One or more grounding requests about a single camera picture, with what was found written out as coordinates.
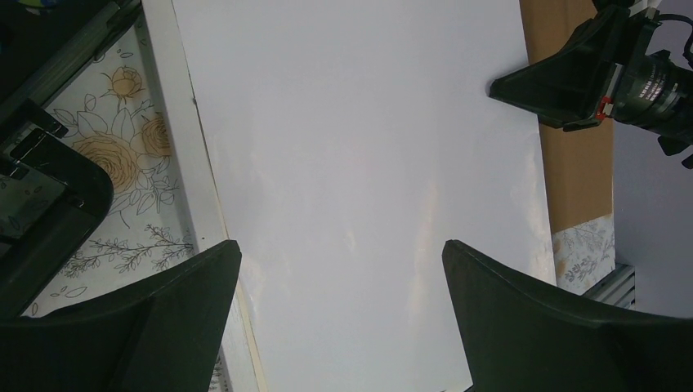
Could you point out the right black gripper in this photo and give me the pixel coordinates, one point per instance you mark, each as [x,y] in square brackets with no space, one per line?
[604,71]

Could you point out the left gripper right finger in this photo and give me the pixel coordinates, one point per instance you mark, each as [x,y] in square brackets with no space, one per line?
[522,334]

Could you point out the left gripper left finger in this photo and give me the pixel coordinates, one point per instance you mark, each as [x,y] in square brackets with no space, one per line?
[162,333]

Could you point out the white picture frame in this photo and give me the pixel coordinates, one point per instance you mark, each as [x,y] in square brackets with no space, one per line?
[239,352]

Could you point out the brown cardboard backing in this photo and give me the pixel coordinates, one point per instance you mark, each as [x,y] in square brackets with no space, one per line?
[578,165]

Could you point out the borderless landscape photo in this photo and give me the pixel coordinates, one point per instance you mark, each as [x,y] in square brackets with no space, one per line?
[349,141]

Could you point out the black poker chip case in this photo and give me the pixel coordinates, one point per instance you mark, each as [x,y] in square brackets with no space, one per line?
[52,197]

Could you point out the floral tablecloth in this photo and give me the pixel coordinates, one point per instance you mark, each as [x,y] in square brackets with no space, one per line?
[113,121]

